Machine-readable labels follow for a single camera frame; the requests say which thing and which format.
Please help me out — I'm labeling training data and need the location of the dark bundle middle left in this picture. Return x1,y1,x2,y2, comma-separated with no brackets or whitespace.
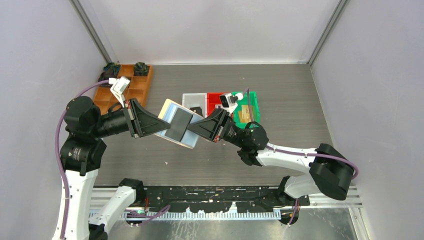
97,72,116,88

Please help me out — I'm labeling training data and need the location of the dark bundle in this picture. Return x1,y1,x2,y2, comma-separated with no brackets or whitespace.
97,72,116,88
133,62,150,77
103,62,121,76

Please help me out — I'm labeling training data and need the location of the green plastic bin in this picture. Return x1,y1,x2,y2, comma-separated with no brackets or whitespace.
232,91,261,129

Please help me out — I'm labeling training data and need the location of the gold card in green bin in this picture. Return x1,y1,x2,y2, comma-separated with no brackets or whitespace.
237,104,252,123

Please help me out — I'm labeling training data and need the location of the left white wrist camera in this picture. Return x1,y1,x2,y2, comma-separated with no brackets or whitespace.
108,76,131,107

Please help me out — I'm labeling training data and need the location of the dark bundle top right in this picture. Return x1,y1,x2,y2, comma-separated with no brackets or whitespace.
133,62,150,77

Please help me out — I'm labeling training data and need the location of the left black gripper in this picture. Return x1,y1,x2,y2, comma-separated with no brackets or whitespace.
92,96,171,136

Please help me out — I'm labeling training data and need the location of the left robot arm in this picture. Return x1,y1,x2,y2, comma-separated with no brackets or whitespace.
53,96,171,240

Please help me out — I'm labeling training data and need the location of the dark bundle top left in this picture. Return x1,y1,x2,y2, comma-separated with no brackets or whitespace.
103,62,121,76

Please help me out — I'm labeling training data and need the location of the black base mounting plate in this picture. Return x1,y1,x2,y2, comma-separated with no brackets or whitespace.
129,185,295,213

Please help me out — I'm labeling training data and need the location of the aluminium rail frame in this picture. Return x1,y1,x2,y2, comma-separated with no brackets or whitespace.
88,186,363,221

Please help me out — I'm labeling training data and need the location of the wooden compartment tray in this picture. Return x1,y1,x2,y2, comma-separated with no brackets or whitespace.
93,64,154,115

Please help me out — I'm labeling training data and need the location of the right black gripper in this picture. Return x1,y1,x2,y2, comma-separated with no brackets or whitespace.
186,108,247,149

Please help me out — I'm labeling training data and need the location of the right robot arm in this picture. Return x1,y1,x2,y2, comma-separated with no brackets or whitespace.
187,109,359,206

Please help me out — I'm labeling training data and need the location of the white plastic bin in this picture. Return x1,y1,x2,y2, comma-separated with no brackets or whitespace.
182,93,207,118

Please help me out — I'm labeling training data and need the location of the black card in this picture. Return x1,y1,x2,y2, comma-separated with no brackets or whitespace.
164,108,193,142

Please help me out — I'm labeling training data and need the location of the black item in white bin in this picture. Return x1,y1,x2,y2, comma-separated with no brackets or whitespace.
189,106,204,117

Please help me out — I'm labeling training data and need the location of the red plastic bin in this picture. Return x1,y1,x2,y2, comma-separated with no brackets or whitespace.
206,92,226,116

